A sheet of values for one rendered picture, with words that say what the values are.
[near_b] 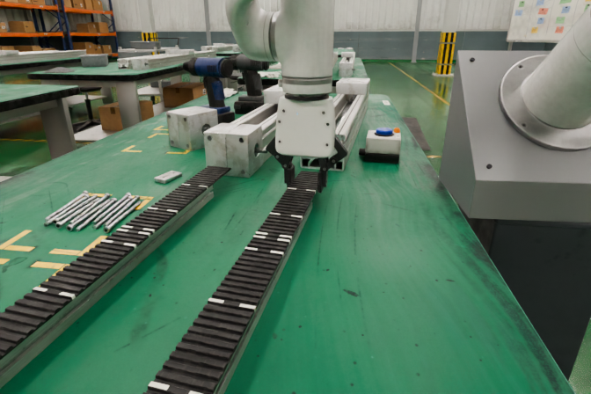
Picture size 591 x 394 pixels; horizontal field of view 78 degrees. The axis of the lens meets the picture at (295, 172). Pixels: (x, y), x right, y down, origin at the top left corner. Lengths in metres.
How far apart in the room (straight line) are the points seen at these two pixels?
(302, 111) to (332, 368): 0.39
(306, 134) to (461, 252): 0.29
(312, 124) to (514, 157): 0.34
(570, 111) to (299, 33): 0.43
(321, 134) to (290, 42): 0.15
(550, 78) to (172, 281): 0.62
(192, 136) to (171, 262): 0.52
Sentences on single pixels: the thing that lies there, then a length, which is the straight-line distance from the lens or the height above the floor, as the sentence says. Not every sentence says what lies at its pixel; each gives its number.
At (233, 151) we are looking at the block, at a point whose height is 0.84.
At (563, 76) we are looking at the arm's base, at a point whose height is 1.01.
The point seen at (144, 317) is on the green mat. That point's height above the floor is 0.78.
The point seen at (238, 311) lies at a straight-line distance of 0.39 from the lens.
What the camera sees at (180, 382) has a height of 0.81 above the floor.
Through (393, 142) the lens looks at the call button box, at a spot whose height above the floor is 0.83.
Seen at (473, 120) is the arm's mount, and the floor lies 0.93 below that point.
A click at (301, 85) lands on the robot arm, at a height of 0.99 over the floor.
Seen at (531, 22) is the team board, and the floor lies 1.23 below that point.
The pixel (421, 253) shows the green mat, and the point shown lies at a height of 0.78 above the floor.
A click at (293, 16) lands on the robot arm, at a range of 0.59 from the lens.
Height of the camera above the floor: 1.07
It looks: 21 degrees down
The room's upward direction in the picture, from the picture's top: straight up
